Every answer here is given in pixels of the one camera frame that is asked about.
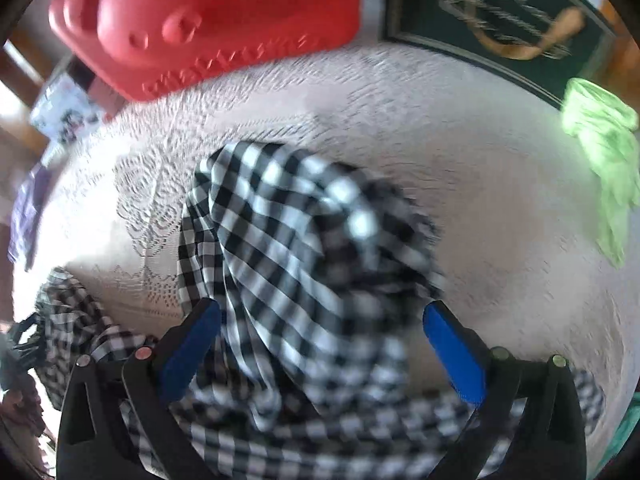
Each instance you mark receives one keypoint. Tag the white printed box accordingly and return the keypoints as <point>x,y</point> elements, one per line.
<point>64,112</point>

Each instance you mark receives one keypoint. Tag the white lace tablecloth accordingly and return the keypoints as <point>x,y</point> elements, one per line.
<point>512,196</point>

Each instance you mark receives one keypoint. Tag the dark green framed picture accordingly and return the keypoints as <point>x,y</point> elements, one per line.
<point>539,45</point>

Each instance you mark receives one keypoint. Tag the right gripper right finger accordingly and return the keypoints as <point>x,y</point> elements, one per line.
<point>537,399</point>

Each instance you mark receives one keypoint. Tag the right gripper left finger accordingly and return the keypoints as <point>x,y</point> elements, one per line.
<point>93,442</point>

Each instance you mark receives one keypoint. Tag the purple garment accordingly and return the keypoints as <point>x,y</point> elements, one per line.
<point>26,215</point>

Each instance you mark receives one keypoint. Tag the light green garment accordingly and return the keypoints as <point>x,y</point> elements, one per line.
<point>605,128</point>

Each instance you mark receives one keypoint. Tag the black white checkered garment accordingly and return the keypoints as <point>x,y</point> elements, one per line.
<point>321,368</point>

